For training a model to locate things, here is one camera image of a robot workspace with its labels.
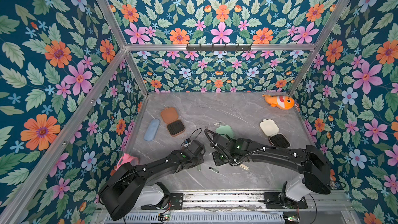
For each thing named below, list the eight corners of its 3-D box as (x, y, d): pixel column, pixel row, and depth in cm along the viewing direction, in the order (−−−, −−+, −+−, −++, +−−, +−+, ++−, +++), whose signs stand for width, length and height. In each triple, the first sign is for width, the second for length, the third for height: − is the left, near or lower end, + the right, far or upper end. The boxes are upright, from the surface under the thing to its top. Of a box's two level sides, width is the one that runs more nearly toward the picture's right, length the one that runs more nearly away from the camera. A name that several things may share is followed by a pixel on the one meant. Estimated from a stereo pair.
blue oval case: (144, 140, 97) (142, 139, 95) (152, 120, 107) (151, 118, 105) (153, 141, 96) (151, 139, 94) (160, 120, 106) (160, 118, 104)
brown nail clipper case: (172, 140, 97) (171, 138, 94) (158, 114, 110) (157, 111, 108) (189, 131, 101) (188, 128, 99) (173, 107, 114) (172, 104, 112)
